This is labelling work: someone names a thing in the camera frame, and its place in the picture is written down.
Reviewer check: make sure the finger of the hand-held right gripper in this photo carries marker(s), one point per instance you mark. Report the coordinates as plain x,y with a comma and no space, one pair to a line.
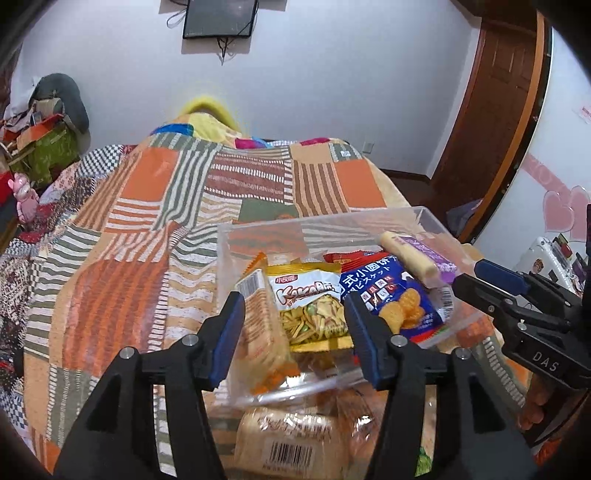
503,276
480,295

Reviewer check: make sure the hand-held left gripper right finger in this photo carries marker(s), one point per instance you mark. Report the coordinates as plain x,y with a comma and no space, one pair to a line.
362,337

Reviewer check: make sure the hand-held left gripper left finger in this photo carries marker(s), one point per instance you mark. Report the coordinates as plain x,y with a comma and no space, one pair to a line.
228,334

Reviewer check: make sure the clear cracker packet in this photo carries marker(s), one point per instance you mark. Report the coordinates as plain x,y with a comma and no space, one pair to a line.
265,337

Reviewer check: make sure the yellow shredded snack packet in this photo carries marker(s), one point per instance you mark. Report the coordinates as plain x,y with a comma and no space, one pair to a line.
314,309

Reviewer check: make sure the blue biscuit packet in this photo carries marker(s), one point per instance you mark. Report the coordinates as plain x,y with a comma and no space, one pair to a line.
406,300

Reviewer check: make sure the purple snack packet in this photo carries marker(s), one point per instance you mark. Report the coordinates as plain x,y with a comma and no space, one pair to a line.
422,251

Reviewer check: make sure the orange snack packet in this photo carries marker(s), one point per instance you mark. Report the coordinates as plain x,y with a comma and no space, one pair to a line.
254,265

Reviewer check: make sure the red snack packet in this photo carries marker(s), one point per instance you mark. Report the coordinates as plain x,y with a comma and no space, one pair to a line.
353,258

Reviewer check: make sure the clear plastic container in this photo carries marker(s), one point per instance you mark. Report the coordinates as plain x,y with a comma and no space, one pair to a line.
286,235

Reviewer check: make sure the person's right hand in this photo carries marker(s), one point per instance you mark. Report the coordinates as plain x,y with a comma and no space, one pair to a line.
535,410

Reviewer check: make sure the dark cloth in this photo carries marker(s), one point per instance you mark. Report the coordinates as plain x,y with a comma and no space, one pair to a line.
464,219

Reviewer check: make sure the pale bread packet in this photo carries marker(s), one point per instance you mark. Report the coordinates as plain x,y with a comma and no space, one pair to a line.
286,438

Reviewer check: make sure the white sliding wardrobe door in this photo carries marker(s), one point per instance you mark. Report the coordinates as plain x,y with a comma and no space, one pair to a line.
549,152

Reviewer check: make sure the patchwork blanket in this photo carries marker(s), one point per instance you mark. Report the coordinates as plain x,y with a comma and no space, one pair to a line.
138,230

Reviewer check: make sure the green snack packet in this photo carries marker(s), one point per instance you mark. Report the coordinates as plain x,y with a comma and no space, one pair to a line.
424,466

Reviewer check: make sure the brown wooden door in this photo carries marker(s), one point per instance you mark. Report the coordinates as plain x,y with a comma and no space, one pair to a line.
489,106

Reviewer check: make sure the red paper label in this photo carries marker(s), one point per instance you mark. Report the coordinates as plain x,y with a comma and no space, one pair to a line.
582,113

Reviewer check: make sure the yellow headboard cushion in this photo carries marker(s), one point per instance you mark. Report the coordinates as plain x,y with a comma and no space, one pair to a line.
210,113

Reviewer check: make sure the pink toy llama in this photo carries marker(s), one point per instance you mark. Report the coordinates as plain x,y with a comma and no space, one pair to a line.
25,196

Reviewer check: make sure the green cardboard box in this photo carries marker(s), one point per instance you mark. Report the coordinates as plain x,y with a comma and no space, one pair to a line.
46,152

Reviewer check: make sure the grey cushion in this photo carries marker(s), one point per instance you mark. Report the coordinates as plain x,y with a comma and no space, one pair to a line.
64,94

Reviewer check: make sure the white wall outlet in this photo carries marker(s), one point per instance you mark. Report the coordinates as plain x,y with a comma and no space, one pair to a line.
368,146

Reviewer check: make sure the small black wall monitor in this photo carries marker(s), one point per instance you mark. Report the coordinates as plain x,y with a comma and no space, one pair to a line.
219,18

